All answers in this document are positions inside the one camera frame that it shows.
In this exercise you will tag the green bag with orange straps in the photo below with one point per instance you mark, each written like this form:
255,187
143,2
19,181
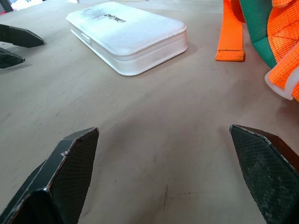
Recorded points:
257,23

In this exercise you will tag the dark object behind table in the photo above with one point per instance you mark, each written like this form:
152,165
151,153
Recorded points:
5,5

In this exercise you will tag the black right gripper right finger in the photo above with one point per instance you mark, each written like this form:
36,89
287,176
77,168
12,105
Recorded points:
268,177

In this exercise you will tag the white rectangular plastic case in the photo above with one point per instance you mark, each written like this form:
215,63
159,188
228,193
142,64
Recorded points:
130,32

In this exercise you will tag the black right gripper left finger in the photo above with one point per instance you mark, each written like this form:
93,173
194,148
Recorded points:
58,182

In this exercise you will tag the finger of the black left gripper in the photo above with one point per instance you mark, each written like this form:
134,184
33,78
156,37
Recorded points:
18,36
9,59

